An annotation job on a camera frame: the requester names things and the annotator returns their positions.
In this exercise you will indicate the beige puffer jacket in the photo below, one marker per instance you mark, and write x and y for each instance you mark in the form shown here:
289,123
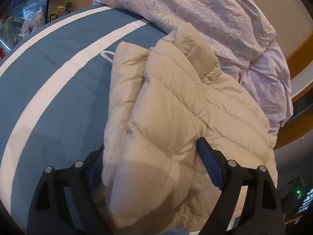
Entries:
161,101

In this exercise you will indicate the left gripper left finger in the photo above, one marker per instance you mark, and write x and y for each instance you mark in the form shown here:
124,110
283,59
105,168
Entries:
63,200

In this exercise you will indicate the lavender duvet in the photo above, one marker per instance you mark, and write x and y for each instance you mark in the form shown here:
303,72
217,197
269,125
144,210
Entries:
241,37

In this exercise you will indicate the cluttered side table items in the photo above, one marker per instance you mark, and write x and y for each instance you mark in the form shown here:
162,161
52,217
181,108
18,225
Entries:
15,29

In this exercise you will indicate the blue white striped bedsheet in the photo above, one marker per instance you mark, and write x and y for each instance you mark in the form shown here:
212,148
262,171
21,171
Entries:
54,96

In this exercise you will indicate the wooden headboard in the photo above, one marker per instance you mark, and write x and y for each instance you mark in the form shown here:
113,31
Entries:
300,66

